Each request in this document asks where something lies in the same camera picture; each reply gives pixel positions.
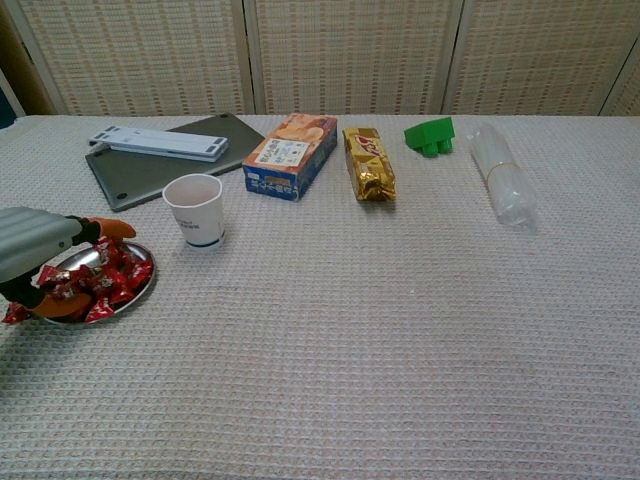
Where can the bowl of red candies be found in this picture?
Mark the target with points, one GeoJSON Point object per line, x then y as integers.
{"type": "Point", "coordinates": [82, 260]}

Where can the white folding laptop stand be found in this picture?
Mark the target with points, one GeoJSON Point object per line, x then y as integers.
{"type": "Point", "coordinates": [160, 142]}

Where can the dark brown wooden beam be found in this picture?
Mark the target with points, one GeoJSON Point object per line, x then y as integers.
{"type": "Point", "coordinates": [25, 80]}

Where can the beige woven screen panel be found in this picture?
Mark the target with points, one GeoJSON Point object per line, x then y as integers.
{"type": "Point", "coordinates": [627, 95]}
{"type": "Point", "coordinates": [540, 55]}
{"type": "Point", "coordinates": [140, 55]}
{"type": "Point", "coordinates": [350, 55]}

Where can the blue board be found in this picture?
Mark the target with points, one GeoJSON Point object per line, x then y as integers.
{"type": "Point", "coordinates": [4, 112]}

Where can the clear plastic tube bundle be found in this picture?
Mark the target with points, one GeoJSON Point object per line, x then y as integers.
{"type": "Point", "coordinates": [505, 185]}

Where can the white paper cup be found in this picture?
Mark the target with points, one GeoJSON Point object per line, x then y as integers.
{"type": "Point", "coordinates": [200, 225]}

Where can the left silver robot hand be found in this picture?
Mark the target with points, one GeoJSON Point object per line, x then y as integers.
{"type": "Point", "coordinates": [30, 240]}

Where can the gold foil snack packet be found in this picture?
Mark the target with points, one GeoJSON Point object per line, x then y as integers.
{"type": "Point", "coordinates": [370, 165]}

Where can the grey closed laptop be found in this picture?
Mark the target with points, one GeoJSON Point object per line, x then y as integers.
{"type": "Point", "coordinates": [145, 175]}

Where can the green plastic block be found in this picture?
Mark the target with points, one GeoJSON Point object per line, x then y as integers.
{"type": "Point", "coordinates": [425, 135]}

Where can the orange and blue biscuit box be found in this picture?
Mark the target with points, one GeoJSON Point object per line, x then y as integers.
{"type": "Point", "coordinates": [290, 155]}

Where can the white woven tablecloth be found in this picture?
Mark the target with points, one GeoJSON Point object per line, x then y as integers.
{"type": "Point", "coordinates": [350, 325]}

